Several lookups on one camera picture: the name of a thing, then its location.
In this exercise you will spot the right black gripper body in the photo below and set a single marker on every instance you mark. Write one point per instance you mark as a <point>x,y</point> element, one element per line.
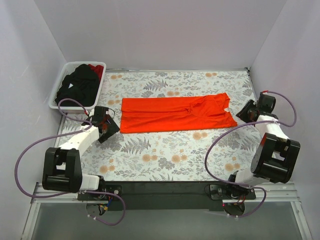
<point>245,113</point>

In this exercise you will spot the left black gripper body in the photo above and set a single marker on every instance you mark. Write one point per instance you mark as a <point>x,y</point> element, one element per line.
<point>110,130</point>

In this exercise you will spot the orange t shirt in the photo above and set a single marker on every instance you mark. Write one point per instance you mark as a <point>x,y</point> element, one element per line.
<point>167,114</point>

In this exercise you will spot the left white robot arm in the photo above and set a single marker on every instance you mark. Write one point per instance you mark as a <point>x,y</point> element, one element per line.
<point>62,169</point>

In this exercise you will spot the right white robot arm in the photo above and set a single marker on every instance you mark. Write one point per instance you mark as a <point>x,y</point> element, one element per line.
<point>276,155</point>

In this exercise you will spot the white plastic laundry basket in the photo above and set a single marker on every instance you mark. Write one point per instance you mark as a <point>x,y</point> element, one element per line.
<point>70,105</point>

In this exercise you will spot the black t shirt in basket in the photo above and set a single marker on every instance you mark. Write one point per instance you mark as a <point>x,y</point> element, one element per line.
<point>81,85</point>

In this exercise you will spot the red t shirt in basket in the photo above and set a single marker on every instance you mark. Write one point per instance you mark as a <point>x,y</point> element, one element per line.
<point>98,69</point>

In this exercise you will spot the floral patterned table mat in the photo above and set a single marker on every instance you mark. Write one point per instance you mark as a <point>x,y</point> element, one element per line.
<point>197,155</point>

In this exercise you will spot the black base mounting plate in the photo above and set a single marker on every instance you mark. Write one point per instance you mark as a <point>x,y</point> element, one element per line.
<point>176,195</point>

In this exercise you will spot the aluminium frame rail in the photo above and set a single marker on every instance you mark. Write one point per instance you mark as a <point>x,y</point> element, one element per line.
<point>275,214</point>

